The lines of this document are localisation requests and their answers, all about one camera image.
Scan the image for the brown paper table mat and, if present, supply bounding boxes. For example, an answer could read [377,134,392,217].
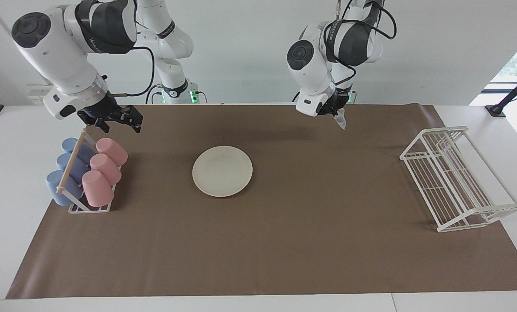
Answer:
[6,104,517,299]

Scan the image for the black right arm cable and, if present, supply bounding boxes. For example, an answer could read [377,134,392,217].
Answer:
[109,45,155,98]

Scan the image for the black clamp stand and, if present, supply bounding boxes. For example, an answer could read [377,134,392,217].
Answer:
[485,69,517,117]

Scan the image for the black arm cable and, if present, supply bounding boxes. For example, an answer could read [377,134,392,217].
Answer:
[109,45,155,98]
[323,0,397,87]

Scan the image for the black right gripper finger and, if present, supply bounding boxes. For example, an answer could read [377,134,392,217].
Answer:
[120,105,143,133]
[85,120,110,133]

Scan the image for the white wire dish rack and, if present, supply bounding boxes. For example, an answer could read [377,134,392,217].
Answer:
[399,126,517,233]

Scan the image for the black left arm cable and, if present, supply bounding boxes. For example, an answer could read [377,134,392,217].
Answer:
[323,0,397,87]

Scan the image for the white wall socket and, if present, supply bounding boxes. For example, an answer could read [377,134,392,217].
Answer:
[26,84,55,106]

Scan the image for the blue plastic cup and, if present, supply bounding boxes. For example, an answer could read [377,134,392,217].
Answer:
[46,170,85,206]
[56,153,90,182]
[62,137,96,165]

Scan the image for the pink plastic cup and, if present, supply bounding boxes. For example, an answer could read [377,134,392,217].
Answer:
[82,170,115,208]
[96,137,128,167]
[89,153,122,185]

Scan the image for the cream round plate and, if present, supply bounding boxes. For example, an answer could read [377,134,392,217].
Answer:
[192,146,254,198]

